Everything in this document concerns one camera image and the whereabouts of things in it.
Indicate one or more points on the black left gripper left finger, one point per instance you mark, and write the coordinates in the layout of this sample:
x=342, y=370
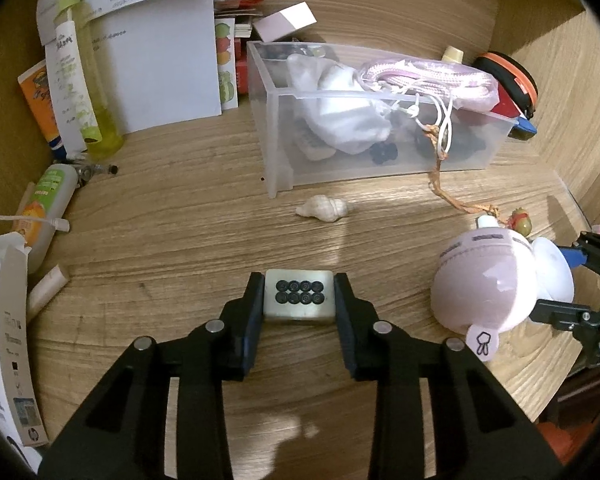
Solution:
x=119, y=430

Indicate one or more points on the yellow green spray bottle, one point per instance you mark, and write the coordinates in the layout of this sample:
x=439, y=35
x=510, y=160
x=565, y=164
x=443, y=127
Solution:
x=81, y=82

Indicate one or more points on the fruit picture card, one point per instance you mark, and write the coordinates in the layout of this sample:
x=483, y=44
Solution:
x=224, y=32

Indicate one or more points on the blue woven pouch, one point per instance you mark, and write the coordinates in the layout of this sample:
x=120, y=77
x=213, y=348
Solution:
x=523, y=129

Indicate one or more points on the large white paper sheet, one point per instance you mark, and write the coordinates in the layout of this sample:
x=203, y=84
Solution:
x=157, y=60

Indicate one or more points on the stack of booklets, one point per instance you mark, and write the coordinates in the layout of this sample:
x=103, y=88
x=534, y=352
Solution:
x=238, y=15

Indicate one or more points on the white domino tile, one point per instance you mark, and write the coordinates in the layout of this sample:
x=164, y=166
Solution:
x=299, y=296

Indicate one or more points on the white seashell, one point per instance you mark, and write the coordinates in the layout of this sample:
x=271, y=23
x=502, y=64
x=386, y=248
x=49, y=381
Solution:
x=324, y=208

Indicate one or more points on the white drawstring cloth pouch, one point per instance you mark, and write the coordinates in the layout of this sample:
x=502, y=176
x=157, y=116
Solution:
x=335, y=106

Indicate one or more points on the red jewelry box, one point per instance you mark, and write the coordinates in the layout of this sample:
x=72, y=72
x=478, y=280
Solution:
x=506, y=106

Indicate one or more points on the cream lotion tube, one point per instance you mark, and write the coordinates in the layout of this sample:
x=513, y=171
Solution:
x=453, y=55

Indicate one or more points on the white round pink mask pack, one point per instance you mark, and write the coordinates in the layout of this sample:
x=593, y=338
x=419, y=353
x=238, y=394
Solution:
x=489, y=279

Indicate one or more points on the small white cardboard box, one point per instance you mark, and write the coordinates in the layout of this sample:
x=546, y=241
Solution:
x=284, y=23

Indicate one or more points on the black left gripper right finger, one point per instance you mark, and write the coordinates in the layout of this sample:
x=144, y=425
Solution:
x=480, y=432

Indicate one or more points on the black orange round case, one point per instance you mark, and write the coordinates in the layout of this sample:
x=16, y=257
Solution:
x=513, y=77

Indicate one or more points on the white printer cartridge box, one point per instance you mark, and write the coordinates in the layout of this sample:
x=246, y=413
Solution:
x=21, y=425

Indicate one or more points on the translucent plastic storage bin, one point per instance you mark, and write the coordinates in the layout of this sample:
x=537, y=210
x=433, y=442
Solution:
x=293, y=155

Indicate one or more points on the orange green tube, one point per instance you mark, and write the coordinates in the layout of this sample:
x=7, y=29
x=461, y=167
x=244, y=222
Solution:
x=49, y=200

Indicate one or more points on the small beige roll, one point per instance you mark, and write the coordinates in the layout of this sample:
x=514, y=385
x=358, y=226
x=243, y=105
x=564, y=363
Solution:
x=46, y=290

